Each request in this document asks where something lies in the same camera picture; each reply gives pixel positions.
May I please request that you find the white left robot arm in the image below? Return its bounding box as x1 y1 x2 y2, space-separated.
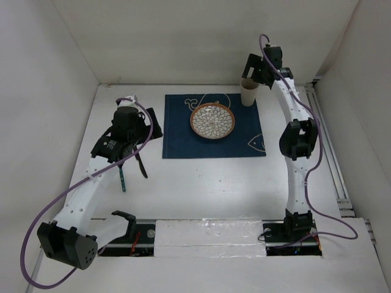
37 103 163 270

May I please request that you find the beige paper cup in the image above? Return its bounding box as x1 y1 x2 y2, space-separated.
239 78 259 107

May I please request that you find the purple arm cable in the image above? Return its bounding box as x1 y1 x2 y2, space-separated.
20 96 153 289
258 33 359 250

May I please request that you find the black table knife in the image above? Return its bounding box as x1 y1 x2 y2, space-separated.
135 153 148 178

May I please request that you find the silver fork teal handle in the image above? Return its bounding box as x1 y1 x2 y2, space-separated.
118 164 126 192

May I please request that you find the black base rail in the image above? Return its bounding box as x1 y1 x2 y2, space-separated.
96 218 324 257

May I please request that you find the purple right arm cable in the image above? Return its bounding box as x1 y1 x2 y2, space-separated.
258 33 359 250

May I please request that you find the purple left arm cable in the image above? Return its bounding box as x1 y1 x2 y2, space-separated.
20 96 153 289

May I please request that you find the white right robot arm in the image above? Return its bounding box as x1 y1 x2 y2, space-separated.
242 45 318 245

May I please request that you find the white foam block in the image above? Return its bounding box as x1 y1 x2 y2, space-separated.
154 219 266 258

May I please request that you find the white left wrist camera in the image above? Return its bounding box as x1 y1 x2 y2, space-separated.
115 95 138 107

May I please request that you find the floral plate with orange rim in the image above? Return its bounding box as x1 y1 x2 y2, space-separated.
190 103 235 140

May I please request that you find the dark blue cloth napkin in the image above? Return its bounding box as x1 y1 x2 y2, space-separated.
163 93 266 159

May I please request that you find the aluminium rail right side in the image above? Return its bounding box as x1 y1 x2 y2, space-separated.
304 83 356 219

